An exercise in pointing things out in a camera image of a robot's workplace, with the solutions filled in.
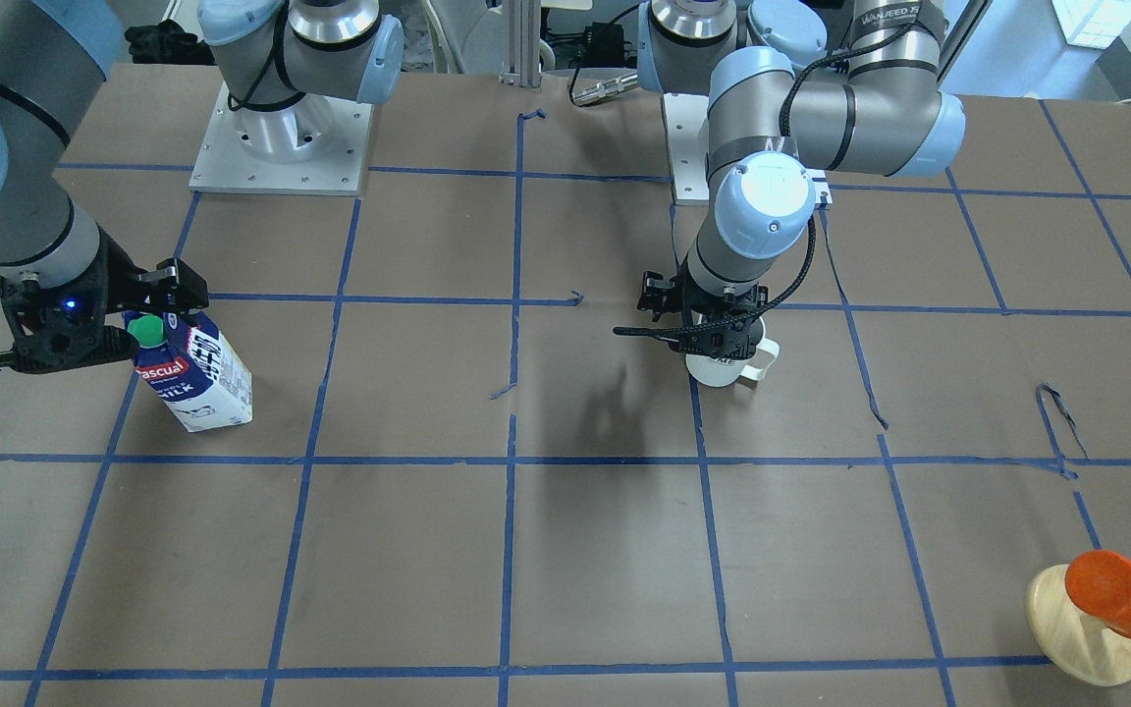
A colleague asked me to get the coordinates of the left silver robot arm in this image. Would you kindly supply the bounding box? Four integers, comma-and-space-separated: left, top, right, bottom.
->
631, 1, 966, 359

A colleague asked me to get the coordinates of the white grey-lined mug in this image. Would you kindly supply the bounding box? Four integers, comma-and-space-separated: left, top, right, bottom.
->
685, 317, 782, 388

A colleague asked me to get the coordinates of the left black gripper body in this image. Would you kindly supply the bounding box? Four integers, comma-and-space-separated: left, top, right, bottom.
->
636, 265, 769, 359

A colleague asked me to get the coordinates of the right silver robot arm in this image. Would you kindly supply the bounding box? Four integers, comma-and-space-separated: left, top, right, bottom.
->
0, 1, 404, 374

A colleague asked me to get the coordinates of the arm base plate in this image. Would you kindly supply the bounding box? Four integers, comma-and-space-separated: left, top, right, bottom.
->
662, 90, 834, 207
189, 88, 374, 197

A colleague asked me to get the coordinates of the aluminium frame post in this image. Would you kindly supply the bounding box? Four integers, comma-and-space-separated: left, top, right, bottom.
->
500, 0, 542, 90

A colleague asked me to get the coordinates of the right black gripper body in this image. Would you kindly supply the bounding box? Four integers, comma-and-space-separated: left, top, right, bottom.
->
0, 236, 147, 342

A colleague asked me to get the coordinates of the blue white milk carton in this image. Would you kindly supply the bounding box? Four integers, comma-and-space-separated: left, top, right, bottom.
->
123, 310, 254, 431

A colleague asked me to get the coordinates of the orange mug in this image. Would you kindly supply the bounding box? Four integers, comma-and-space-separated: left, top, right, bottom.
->
1064, 550, 1131, 639

